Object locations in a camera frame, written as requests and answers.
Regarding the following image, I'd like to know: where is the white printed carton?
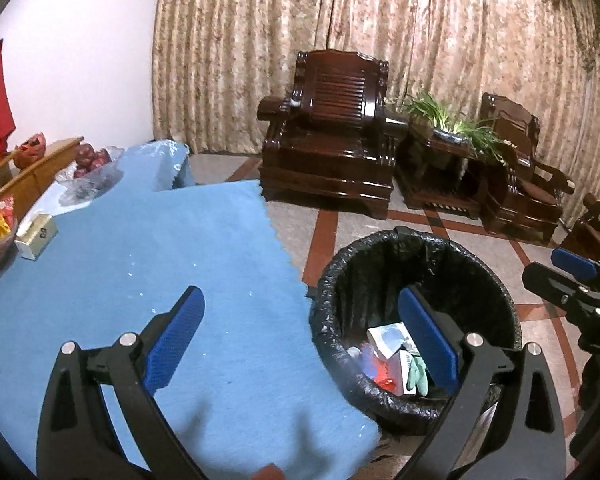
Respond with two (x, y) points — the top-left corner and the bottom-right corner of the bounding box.
(397, 350), (421, 396)

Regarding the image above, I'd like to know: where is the dark wooden side table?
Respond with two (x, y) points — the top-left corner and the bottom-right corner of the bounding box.
(395, 122), (491, 221)

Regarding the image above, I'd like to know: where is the beige patterned curtain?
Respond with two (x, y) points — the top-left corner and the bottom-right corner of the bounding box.
(151, 0), (600, 221)

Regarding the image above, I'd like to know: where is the red ornament basket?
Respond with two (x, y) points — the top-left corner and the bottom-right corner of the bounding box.
(14, 132), (47, 167)

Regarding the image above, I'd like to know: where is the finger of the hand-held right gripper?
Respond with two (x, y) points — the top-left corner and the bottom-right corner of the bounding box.
(522, 261), (598, 311)
(551, 246), (600, 291)

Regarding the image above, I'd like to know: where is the small white box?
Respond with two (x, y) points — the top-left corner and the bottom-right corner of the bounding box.
(15, 213), (59, 261)

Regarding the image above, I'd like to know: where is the round bin with black bag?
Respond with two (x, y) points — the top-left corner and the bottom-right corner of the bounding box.
(310, 227), (522, 436)

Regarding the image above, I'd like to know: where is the brown seat cushion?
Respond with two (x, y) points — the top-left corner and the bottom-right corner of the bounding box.
(522, 180), (563, 201)

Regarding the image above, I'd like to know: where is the blue felt tablecloth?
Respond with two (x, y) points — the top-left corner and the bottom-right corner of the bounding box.
(0, 180), (381, 480)

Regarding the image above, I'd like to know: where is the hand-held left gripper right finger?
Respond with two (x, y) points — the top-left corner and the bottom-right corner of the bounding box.
(396, 285), (566, 480)

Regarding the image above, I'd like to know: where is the potted green plant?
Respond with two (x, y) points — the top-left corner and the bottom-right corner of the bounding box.
(400, 91), (513, 161)

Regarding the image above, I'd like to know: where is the green rubber glove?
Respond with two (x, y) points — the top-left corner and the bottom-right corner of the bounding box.
(407, 352), (431, 396)

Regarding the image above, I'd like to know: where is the light blue plastic table cover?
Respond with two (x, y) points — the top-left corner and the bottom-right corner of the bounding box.
(30, 140), (196, 211)

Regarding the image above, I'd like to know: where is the dark wooden chair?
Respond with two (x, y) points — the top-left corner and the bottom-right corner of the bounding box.
(560, 192), (600, 271)

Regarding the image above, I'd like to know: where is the white toothpaste box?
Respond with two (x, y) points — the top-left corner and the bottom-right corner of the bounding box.
(366, 322), (416, 361)

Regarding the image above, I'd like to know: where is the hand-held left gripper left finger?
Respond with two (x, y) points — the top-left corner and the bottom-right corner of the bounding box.
(36, 285), (208, 480)

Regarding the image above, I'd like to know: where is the glass fruit bowl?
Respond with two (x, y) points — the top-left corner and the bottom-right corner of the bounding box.
(55, 145), (126, 198)

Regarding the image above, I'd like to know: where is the orange mesh net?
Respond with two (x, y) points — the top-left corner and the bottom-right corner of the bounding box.
(370, 357), (401, 392)

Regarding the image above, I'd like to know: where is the cushioned dark wooden armchair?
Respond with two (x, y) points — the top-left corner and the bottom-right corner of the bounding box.
(480, 91), (576, 247)

